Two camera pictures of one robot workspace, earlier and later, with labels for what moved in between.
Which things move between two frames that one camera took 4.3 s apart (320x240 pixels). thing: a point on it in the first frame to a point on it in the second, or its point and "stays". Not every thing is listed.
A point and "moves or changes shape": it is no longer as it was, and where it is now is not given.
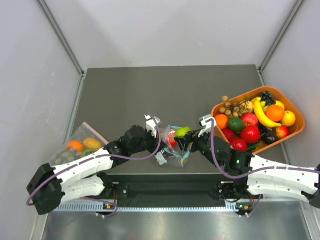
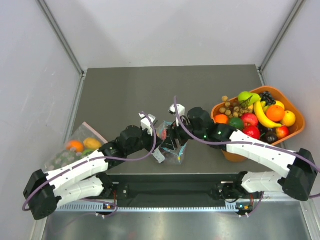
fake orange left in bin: x=222 y=120 stays
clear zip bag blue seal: x=171 y=147 moves or changes shape
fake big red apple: x=250 y=134 stays
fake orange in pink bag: x=77 y=144 stays
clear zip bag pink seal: x=84 y=141 stays
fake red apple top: x=249 y=119 stays
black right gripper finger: x=183 y=142 to x=168 y=143
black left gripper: x=155 y=142 stays
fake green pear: x=181 y=132 moves or changes shape
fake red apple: x=171 y=138 moves or changes shape
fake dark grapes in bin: x=267 y=96 stays
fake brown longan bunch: x=236 y=109 stays
